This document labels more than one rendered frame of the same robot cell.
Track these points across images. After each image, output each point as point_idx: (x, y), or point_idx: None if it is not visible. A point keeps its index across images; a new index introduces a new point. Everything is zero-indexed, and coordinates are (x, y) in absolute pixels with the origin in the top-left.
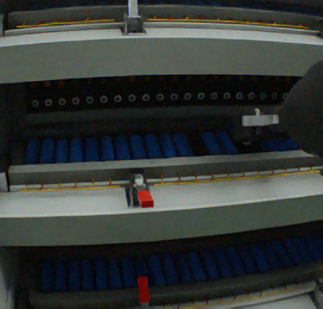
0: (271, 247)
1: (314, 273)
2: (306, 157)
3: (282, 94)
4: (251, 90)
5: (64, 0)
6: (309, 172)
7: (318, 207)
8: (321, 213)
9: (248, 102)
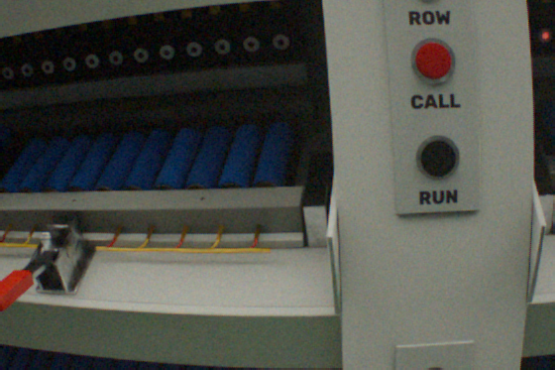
0: (106, 368)
1: None
2: (22, 210)
3: (108, 56)
4: (44, 57)
5: None
6: (17, 245)
7: (18, 324)
8: (37, 338)
9: (48, 79)
